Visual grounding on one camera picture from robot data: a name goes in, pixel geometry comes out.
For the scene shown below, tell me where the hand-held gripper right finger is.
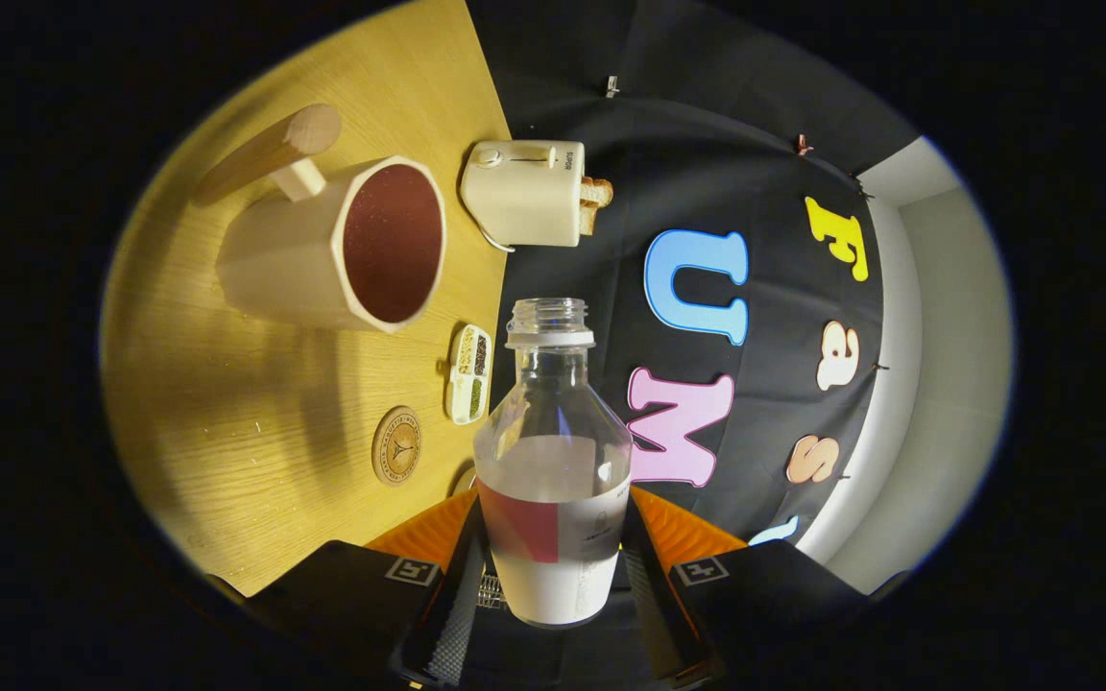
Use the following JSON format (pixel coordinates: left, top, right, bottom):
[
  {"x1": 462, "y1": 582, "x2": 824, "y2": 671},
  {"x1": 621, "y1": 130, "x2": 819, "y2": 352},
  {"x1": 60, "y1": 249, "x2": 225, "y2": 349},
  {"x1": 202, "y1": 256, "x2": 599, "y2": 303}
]
[{"x1": 615, "y1": 485, "x2": 871, "y2": 686}]

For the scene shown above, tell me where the cream cup with wooden handle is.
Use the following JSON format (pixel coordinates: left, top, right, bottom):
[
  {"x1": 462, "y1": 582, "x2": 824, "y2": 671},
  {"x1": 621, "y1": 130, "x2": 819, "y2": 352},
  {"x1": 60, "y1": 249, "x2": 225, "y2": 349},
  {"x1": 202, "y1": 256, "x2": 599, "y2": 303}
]
[{"x1": 193, "y1": 104, "x2": 446, "y2": 335}]

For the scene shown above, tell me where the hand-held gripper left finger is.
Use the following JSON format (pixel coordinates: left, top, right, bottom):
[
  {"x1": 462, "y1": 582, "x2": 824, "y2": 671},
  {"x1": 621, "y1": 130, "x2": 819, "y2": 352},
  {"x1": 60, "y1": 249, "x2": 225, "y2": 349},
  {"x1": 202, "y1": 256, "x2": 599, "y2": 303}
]
[{"x1": 244, "y1": 489, "x2": 493, "y2": 690}]

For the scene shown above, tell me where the cream toaster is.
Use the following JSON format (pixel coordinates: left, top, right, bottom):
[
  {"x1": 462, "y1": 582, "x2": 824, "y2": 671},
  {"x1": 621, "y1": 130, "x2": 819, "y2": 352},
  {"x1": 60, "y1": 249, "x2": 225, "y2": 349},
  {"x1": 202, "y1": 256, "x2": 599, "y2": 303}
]
[{"x1": 460, "y1": 140, "x2": 586, "y2": 249}]

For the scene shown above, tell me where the white divided seasoning tray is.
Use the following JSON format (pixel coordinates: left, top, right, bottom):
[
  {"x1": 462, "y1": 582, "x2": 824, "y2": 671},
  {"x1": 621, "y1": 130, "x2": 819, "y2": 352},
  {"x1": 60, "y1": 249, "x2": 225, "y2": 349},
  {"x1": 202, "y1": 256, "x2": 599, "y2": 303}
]
[{"x1": 445, "y1": 323, "x2": 493, "y2": 426}]

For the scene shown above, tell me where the round wooden coaster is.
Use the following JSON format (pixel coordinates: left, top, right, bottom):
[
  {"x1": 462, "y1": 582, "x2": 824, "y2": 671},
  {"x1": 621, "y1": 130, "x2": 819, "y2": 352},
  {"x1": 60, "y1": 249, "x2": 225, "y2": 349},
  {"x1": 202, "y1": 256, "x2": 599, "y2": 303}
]
[{"x1": 372, "y1": 405, "x2": 422, "y2": 487}]

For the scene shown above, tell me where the wooden table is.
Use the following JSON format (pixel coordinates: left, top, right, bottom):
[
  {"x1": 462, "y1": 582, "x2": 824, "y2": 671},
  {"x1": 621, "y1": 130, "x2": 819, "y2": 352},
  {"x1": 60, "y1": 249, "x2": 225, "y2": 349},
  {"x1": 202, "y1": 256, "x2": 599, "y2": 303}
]
[{"x1": 100, "y1": 0, "x2": 513, "y2": 598}]

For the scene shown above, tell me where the black backdrop cloth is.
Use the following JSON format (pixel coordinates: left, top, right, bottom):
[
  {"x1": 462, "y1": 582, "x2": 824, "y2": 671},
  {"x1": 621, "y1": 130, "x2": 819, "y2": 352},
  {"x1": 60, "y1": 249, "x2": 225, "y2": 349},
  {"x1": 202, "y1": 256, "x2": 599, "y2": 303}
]
[{"x1": 467, "y1": 0, "x2": 919, "y2": 673}]

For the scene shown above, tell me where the clear plastic juice bottle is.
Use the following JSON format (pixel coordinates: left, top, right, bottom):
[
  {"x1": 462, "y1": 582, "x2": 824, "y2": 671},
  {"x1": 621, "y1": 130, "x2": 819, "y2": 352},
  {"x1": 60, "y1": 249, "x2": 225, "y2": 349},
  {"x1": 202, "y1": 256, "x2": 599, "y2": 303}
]
[{"x1": 472, "y1": 298, "x2": 634, "y2": 630}]

